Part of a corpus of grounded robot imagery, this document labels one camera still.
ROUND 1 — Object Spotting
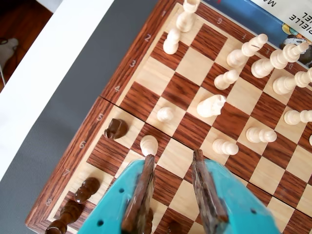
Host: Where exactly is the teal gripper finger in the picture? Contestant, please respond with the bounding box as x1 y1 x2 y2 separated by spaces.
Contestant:
77 154 156 234
193 149 280 234

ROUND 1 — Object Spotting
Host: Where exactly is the white wooden rook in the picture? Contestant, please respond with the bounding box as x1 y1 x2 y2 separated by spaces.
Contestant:
175 0 202 33

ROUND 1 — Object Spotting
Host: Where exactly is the dark brown pawn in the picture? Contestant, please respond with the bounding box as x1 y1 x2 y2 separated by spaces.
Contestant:
74 177 100 204
145 208 155 234

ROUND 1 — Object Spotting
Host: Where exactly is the white wooden bishop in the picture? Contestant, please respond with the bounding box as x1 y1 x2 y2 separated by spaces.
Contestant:
226 33 269 68
140 135 158 156

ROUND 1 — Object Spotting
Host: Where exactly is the dark brown knight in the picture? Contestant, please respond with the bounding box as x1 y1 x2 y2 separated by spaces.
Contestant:
104 118 129 140

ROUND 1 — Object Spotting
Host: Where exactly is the dark brown rook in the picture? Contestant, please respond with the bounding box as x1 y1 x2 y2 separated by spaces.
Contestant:
45 199 83 234

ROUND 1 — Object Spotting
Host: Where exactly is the white wooden knight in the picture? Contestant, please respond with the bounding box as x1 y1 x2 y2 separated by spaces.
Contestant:
196 94 227 118

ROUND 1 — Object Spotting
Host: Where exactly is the grey mat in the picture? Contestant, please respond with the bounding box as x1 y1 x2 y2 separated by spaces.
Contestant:
0 0 160 234

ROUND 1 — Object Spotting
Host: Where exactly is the wooden chessboard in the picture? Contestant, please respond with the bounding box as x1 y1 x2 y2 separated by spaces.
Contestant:
24 0 312 234

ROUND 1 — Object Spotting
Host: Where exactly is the white wooden king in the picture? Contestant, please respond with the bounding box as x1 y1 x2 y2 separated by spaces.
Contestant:
251 42 309 79

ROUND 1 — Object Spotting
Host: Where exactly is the blue and white book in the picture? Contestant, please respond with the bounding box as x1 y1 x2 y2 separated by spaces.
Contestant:
202 0 312 69

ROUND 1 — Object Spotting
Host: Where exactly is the pale floor object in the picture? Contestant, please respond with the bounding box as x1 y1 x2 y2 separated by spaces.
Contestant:
0 38 20 74

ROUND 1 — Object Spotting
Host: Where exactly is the white Manifeste de Mode book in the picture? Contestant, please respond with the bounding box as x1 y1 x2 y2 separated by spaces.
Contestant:
251 0 312 41

